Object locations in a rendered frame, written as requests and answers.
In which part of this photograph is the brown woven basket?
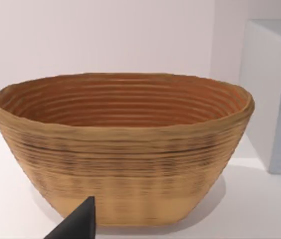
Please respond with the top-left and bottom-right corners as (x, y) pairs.
(0, 72), (255, 228)

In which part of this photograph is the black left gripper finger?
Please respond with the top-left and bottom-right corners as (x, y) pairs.
(43, 196), (96, 239)

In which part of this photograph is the pale microwave oven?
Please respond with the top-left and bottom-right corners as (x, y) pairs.
(239, 19), (281, 176)

